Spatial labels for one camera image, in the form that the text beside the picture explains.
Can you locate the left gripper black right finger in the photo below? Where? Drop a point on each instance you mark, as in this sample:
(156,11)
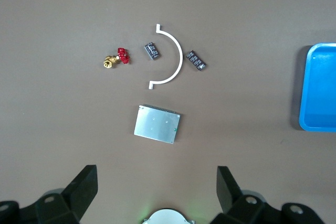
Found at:
(249,208)

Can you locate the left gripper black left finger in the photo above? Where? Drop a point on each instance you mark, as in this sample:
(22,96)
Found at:
(65,205)

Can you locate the small black capacitor block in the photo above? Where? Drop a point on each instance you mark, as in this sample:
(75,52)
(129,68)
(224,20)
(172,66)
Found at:
(152,51)
(196,60)

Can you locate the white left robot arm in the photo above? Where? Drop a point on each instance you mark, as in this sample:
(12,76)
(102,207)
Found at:
(168,217)

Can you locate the silver metal box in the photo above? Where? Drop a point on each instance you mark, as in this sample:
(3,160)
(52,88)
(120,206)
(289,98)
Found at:
(157,124)

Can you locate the blue plastic tray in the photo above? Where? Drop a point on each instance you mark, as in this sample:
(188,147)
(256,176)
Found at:
(320,90)

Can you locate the brown table cover sheet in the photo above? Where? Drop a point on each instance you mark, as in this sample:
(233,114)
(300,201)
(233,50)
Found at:
(78,11)

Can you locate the white curved plastic bracket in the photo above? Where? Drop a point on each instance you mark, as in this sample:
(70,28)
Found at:
(180,56)

